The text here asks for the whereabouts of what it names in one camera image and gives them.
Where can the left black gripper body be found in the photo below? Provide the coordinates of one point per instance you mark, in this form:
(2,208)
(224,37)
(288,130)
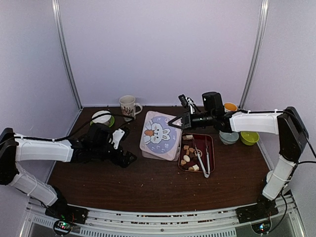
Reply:
(99,152)

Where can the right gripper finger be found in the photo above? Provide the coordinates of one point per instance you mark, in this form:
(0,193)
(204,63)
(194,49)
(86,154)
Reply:
(177,125)
(177,119)

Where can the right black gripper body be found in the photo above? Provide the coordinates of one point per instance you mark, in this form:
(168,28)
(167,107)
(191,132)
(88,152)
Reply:
(203,122)

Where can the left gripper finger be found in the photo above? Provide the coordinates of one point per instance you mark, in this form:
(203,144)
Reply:
(128,156)
(124,163)

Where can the lilac bunny tin lid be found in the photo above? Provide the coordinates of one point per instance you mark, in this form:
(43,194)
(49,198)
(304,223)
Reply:
(158,138)

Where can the red chocolate tray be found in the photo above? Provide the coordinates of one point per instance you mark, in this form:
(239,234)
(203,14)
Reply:
(188,161)

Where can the white metal tongs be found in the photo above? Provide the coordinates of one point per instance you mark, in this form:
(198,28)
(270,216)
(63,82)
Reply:
(203,157)

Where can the lilac tin box with dividers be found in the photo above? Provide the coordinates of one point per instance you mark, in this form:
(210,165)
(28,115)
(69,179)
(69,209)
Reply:
(148,155)

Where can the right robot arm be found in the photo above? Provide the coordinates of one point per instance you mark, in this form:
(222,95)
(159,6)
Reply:
(283,126)

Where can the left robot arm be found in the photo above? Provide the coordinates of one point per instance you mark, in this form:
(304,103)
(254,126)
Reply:
(15,148)

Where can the white mug yellow inside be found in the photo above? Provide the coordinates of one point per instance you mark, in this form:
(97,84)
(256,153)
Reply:
(230,107)

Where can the blue spiral patterned bowl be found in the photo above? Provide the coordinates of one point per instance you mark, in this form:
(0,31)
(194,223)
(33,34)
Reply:
(228,138)

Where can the white bowl on saucer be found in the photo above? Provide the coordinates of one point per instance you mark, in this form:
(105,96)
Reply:
(100,114)

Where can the green saucer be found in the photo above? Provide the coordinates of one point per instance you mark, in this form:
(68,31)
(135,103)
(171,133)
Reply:
(106,120)

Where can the yellow green small bowl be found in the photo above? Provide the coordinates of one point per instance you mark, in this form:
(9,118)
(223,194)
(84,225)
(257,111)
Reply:
(249,138)

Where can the tall floral mug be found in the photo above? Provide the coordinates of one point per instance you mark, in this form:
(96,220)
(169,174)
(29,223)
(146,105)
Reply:
(129,107)

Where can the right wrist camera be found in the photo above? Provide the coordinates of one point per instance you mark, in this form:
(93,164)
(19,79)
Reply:
(188,104)

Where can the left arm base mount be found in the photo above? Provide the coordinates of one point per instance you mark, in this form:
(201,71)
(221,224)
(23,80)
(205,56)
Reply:
(67,221)

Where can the front aluminium rail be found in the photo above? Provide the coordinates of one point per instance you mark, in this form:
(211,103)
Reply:
(211,223)

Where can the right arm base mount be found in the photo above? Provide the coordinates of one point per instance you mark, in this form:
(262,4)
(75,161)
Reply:
(258,218)

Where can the right aluminium frame post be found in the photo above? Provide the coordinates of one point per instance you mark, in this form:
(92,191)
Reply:
(262,22)

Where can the aluminium frame post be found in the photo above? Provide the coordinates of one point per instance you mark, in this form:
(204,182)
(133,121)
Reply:
(262,22)
(64,52)

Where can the left aluminium frame post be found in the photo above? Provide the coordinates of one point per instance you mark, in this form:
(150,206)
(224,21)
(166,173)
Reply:
(64,52)

